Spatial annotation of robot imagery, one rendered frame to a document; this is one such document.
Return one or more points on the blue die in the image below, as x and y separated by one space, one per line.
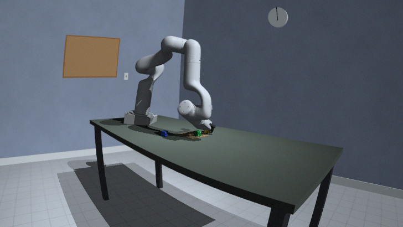
164 133

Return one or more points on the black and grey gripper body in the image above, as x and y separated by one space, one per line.
204 125

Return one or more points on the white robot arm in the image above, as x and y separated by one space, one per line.
195 114

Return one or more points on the green die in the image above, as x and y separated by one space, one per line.
197 133

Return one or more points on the tan flat mat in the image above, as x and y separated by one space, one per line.
190 135

